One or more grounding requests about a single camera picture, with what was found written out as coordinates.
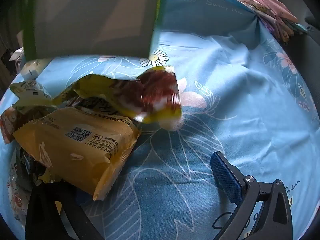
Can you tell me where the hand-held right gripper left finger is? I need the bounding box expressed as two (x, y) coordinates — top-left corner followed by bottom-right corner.
(25, 180), (104, 240)

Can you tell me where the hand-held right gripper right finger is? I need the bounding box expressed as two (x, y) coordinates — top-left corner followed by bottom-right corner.
(210, 151), (293, 240)

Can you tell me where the orange snack packet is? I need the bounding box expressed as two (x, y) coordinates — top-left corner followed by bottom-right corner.
(12, 106), (142, 202)

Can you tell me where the yellow snack packet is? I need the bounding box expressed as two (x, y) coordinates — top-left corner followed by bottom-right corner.
(51, 74), (144, 122)

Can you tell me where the green cardboard box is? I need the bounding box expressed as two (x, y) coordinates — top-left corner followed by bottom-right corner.
(21, 0), (170, 62)

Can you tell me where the clear floral snack packet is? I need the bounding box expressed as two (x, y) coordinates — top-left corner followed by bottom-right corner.
(7, 145), (50, 220)

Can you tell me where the blue floral bedsheet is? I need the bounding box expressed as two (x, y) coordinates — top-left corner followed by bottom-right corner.
(0, 0), (320, 240)

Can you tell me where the brown snack packet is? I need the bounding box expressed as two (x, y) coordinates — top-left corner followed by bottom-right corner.
(0, 105), (58, 144)

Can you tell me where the pale green snack packet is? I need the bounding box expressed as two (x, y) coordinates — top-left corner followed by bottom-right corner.
(9, 80), (53, 108)

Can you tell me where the pile of folded pink clothes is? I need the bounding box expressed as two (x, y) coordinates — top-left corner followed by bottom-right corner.
(235, 0), (308, 44)

